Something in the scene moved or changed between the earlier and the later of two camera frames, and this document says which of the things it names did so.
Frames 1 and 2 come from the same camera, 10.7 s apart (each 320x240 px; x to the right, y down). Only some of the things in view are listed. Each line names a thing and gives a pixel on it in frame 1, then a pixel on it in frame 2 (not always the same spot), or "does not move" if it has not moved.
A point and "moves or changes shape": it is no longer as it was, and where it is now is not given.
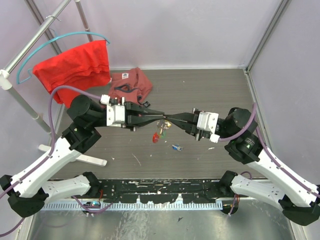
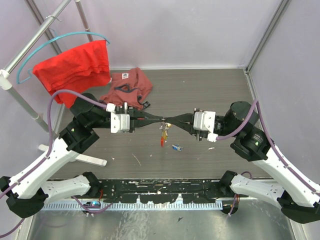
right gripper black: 190,128 does not move
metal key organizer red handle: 162,125 moves or changes shape
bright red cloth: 82,67 does not move
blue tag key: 176,147 does not move
